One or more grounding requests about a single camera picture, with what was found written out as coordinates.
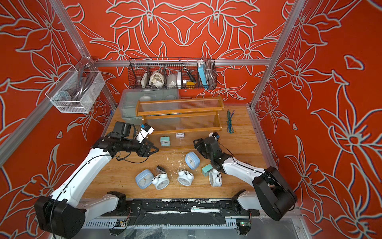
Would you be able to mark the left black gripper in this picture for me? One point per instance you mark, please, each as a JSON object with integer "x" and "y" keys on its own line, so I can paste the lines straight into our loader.
{"x": 145, "y": 153}

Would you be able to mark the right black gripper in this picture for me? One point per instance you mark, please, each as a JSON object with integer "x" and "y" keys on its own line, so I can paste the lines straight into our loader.
{"x": 200, "y": 145}

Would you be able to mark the teal square alarm clock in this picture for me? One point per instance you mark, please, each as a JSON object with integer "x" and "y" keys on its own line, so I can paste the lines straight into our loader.
{"x": 206, "y": 170}
{"x": 165, "y": 141}

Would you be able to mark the lilac square alarm clock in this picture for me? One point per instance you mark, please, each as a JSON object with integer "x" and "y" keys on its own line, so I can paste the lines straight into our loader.
{"x": 180, "y": 135}

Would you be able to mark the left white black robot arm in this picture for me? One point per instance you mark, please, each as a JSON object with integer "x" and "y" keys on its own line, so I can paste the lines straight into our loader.
{"x": 61, "y": 213}

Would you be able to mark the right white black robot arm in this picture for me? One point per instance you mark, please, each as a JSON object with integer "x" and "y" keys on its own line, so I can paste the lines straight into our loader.
{"x": 272, "y": 193}

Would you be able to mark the blue rounded alarm clock right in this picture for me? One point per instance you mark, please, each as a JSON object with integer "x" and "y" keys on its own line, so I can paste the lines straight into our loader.
{"x": 192, "y": 160}

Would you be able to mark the blue rounded alarm clock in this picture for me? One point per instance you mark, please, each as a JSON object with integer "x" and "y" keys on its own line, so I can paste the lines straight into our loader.
{"x": 192, "y": 160}
{"x": 144, "y": 179}

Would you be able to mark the blue rounded alarm clock left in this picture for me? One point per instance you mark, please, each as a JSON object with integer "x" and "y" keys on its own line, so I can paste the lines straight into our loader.
{"x": 144, "y": 179}

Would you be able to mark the wooden two-tier shelf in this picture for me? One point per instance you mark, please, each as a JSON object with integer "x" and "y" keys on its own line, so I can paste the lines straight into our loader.
{"x": 195, "y": 117}

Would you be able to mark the white twin-bell clock right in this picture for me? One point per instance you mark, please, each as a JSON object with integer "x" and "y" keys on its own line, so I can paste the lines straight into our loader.
{"x": 215, "y": 178}

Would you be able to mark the white twin-bell clock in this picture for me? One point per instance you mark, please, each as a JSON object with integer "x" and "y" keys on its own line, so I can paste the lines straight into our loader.
{"x": 215, "y": 178}
{"x": 161, "y": 181}
{"x": 185, "y": 177}

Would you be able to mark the white twin-bell clock left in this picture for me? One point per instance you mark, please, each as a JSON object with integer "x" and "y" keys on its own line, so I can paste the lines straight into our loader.
{"x": 161, "y": 181}

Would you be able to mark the white twin-bell clock middle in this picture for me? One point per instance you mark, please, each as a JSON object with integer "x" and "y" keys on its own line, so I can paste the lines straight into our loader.
{"x": 185, "y": 177}

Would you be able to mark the clear plastic storage bin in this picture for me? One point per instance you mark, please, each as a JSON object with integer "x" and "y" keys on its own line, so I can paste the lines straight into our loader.
{"x": 130, "y": 98}

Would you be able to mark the white cloth in basket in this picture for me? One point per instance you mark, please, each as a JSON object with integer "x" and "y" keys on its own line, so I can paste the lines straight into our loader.
{"x": 157, "y": 79}

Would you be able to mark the blue box in basket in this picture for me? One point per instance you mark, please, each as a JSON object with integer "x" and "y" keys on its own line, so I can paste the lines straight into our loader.
{"x": 202, "y": 73}

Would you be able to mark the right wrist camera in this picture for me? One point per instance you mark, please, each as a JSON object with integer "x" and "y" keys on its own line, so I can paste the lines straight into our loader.
{"x": 215, "y": 135}

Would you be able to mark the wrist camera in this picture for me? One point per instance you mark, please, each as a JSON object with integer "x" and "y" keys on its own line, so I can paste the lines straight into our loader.
{"x": 215, "y": 135}
{"x": 145, "y": 129}

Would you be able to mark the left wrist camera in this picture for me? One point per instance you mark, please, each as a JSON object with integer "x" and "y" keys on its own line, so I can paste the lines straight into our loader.
{"x": 145, "y": 129}

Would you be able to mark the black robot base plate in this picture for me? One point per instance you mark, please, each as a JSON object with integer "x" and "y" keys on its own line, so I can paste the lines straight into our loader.
{"x": 182, "y": 212}

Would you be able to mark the black wire wall basket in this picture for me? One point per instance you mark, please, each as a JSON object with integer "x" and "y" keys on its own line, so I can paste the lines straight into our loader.
{"x": 179, "y": 73}

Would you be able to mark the white mesh wall basket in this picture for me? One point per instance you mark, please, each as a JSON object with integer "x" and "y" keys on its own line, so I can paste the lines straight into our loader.
{"x": 76, "y": 91}

